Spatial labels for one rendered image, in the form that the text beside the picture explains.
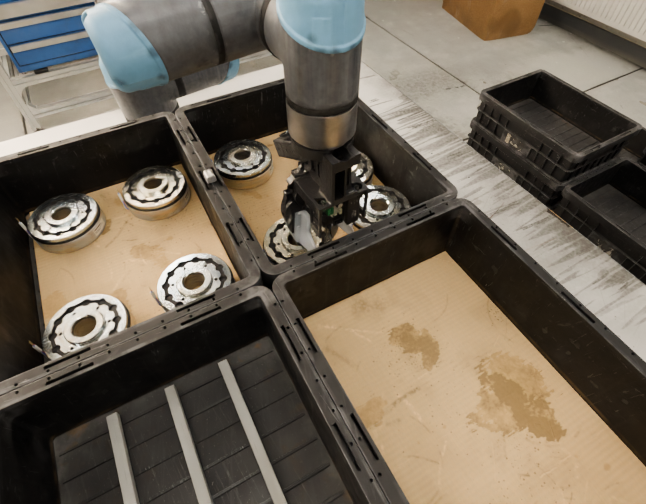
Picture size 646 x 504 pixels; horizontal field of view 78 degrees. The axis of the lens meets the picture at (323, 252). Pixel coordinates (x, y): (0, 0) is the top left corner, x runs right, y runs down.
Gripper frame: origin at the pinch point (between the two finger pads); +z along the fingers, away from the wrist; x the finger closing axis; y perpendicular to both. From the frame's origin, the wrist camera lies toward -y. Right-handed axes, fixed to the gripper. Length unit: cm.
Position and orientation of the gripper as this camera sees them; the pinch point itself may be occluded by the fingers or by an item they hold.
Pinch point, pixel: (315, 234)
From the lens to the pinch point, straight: 61.9
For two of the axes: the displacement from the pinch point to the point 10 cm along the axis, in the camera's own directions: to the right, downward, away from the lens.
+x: 8.5, -4.1, 3.2
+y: 5.2, 6.8, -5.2
